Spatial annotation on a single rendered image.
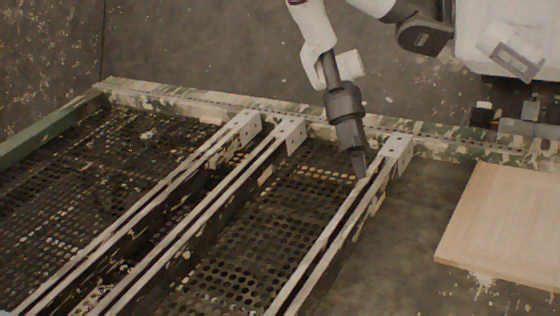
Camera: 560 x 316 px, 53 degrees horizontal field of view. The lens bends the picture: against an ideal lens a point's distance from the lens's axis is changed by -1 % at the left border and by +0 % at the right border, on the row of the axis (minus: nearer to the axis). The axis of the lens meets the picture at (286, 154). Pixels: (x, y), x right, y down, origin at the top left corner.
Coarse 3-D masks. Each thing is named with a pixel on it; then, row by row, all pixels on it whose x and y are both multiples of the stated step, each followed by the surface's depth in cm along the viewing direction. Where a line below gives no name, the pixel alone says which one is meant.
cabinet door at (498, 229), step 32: (480, 192) 147; (512, 192) 146; (544, 192) 144; (480, 224) 137; (512, 224) 136; (544, 224) 134; (448, 256) 129; (480, 256) 128; (512, 256) 127; (544, 256) 126; (544, 288) 120
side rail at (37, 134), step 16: (80, 96) 224; (96, 96) 223; (64, 112) 214; (80, 112) 218; (32, 128) 206; (48, 128) 206; (64, 128) 212; (16, 144) 197; (32, 144) 202; (48, 144) 208; (0, 160) 192; (16, 160) 197; (32, 160) 203
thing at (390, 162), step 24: (408, 144) 162; (384, 168) 152; (360, 192) 146; (336, 216) 138; (360, 216) 138; (336, 240) 131; (312, 264) 126; (336, 264) 129; (288, 288) 120; (312, 288) 120; (288, 312) 115; (312, 312) 122
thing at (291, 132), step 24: (288, 120) 181; (264, 144) 171; (288, 144) 175; (240, 168) 162; (264, 168) 165; (216, 192) 153; (240, 192) 156; (192, 216) 146; (216, 216) 147; (168, 240) 139; (192, 240) 140; (144, 264) 133; (168, 264) 133; (120, 288) 127; (144, 288) 127; (96, 312) 122; (120, 312) 122; (144, 312) 129
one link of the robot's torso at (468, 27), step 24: (456, 0) 121; (480, 0) 113; (504, 0) 111; (528, 0) 109; (552, 0) 107; (456, 24) 120; (480, 24) 115; (528, 24) 111; (552, 24) 108; (456, 48) 121; (552, 48) 110; (480, 72) 122; (504, 72) 119; (552, 72) 113
